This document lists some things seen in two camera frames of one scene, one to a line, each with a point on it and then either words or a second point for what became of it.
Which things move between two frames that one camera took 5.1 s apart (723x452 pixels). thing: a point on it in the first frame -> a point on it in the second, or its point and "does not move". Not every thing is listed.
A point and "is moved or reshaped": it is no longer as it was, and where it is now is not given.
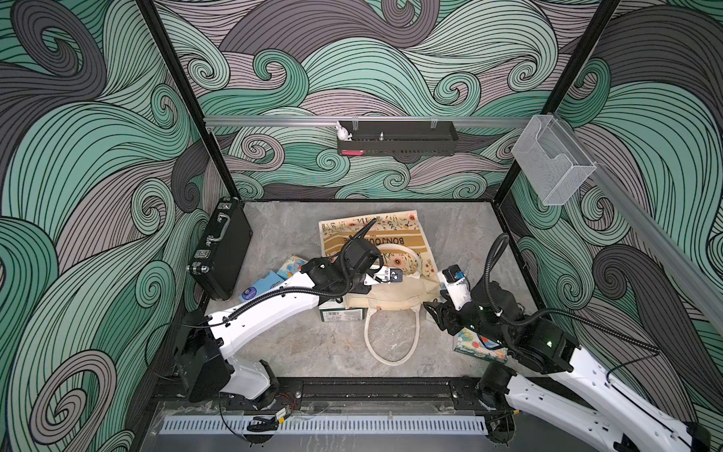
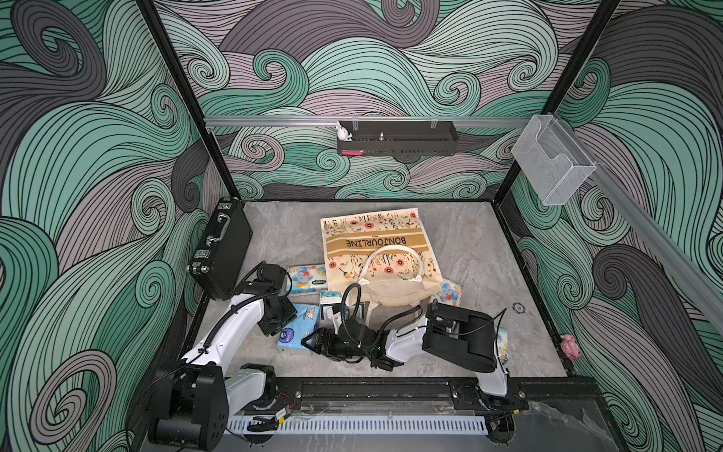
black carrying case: [220, 251] does not move
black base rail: [406, 393] does not move
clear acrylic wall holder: [552, 160] does not move
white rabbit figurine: [343, 133] does not move
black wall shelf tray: [400, 137] does not move
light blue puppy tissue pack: [266, 282] is moved or reshaped
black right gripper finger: [436, 309] -> [314, 341]
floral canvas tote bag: [403, 245] is moved or reshaped
